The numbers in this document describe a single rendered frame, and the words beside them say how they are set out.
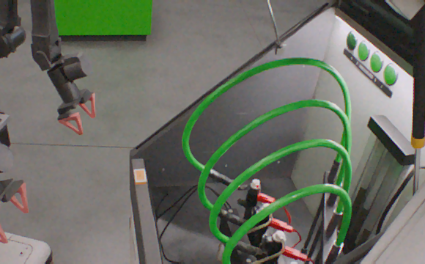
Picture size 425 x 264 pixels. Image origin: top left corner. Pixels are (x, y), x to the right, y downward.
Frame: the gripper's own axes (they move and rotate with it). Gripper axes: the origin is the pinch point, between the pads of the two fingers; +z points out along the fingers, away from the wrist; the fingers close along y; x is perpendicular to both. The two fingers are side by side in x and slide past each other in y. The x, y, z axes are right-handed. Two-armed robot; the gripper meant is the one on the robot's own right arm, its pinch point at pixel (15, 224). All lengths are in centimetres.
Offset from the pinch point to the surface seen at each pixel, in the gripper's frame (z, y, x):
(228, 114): 10, 47, -42
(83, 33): 26, 304, 145
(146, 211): 16.2, 17.4, -21.6
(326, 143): -3, 4, -70
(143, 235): 16.9, 9.3, -22.8
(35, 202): 62, 95, 97
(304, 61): -12, 19, -69
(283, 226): 20, 9, -56
